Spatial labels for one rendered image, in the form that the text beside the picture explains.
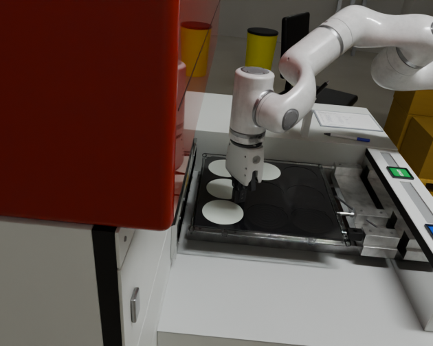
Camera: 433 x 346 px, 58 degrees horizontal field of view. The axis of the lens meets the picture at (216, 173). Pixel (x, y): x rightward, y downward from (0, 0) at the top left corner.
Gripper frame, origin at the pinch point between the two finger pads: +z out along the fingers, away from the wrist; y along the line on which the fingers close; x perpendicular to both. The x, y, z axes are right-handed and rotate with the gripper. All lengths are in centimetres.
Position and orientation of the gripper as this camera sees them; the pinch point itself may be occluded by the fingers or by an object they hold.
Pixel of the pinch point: (238, 194)
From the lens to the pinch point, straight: 98.8
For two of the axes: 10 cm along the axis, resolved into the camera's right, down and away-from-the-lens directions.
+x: -8.6, 1.9, -4.7
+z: -0.8, 8.6, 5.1
